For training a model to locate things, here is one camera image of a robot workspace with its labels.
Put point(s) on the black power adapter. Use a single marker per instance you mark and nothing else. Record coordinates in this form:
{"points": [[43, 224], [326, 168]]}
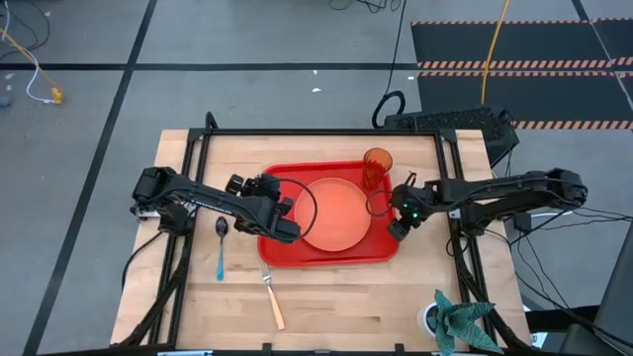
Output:
{"points": [[522, 222]]}

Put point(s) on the salmon orange plate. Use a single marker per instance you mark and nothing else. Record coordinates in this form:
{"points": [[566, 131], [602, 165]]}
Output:
{"points": [[336, 217]]}

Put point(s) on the silver metal bar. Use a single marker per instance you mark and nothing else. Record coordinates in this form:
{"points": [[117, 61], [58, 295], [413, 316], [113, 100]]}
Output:
{"points": [[185, 353]]}

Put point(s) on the black metal table frame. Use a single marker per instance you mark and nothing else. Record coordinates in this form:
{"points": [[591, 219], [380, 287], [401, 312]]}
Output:
{"points": [[321, 132]]}

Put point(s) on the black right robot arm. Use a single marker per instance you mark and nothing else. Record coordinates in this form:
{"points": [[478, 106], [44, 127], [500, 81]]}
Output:
{"points": [[494, 190]]}

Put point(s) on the black perforated computer case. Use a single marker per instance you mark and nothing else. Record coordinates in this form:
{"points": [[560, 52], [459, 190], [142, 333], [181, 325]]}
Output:
{"points": [[470, 121]]}

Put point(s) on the dark grey angled panel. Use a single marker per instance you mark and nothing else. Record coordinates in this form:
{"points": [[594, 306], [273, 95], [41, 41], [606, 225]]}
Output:
{"points": [[618, 296]]}

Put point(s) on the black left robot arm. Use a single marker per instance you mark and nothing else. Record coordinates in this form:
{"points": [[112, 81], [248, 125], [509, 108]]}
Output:
{"points": [[207, 198]]}

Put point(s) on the white paper tag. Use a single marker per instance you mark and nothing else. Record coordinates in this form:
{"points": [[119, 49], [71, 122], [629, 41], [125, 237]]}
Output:
{"points": [[539, 339]]}

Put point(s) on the green plant white pot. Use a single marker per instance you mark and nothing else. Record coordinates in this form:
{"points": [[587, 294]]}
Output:
{"points": [[460, 321]]}

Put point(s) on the black hazard-striped floor mat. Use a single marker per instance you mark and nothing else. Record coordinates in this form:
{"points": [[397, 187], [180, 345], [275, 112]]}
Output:
{"points": [[519, 42], [519, 99]]}

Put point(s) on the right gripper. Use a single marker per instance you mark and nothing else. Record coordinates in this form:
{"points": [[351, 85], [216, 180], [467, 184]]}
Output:
{"points": [[410, 198]]}

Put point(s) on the red plastic tray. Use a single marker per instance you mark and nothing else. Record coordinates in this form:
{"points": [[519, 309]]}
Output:
{"points": [[282, 253]]}

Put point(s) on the orange translucent cup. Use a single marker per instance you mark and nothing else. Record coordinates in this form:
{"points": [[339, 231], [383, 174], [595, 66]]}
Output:
{"points": [[377, 165]]}

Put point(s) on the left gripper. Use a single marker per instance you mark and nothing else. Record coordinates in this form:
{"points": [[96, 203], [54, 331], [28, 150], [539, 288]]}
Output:
{"points": [[264, 187]]}

